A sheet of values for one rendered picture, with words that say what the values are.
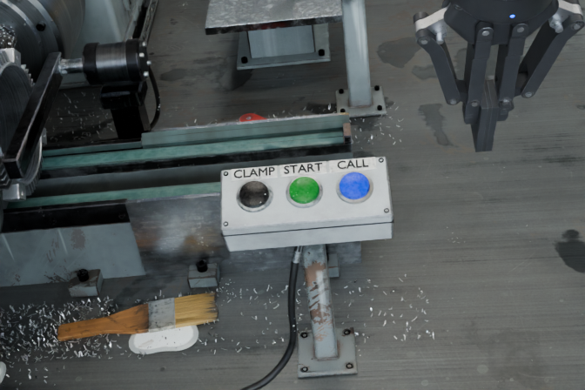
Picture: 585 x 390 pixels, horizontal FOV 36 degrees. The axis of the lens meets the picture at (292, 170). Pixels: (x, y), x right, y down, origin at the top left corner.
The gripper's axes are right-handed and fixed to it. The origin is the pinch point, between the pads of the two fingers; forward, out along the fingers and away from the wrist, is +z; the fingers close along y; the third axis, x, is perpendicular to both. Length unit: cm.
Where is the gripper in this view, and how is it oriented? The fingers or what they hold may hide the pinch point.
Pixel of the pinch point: (484, 117)
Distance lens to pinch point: 80.8
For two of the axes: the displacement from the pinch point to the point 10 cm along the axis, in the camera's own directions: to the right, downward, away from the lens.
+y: -9.9, 0.9, 0.7
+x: 0.4, 8.5, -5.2
